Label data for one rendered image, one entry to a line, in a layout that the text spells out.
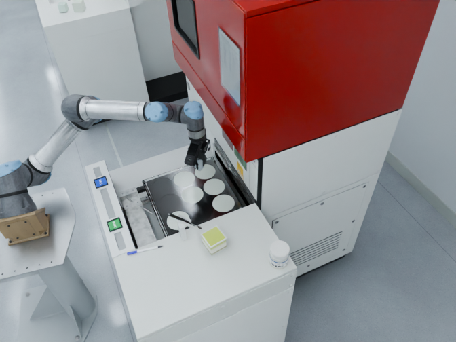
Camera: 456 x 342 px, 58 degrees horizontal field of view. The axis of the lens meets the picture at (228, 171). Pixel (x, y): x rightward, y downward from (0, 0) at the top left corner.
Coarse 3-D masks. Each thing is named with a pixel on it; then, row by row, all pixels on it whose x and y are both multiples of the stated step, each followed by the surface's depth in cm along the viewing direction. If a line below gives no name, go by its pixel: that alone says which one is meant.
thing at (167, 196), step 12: (192, 168) 198; (216, 168) 197; (156, 180) 193; (168, 180) 193; (204, 180) 192; (156, 192) 188; (168, 192) 188; (180, 192) 188; (204, 192) 187; (228, 192) 187; (156, 204) 183; (168, 204) 183; (180, 204) 183; (192, 204) 183; (204, 204) 182; (192, 216) 178; (204, 216) 178; (216, 216) 178; (168, 228) 174
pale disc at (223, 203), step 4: (220, 196) 185; (224, 196) 185; (228, 196) 185; (216, 200) 184; (220, 200) 184; (224, 200) 184; (228, 200) 184; (232, 200) 183; (212, 204) 182; (216, 204) 182; (220, 204) 182; (224, 204) 182; (228, 204) 182; (232, 204) 182; (216, 208) 181; (220, 208) 181; (224, 208) 180; (228, 208) 180
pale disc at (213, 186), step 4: (208, 180) 192; (212, 180) 192; (216, 180) 192; (220, 180) 192; (204, 184) 191; (208, 184) 191; (212, 184) 190; (216, 184) 190; (220, 184) 190; (224, 184) 190; (204, 188) 189; (208, 188) 189; (212, 188) 189; (216, 188) 189; (220, 188) 189; (224, 188) 188; (208, 192) 187; (212, 192) 187; (216, 192) 187; (220, 192) 187
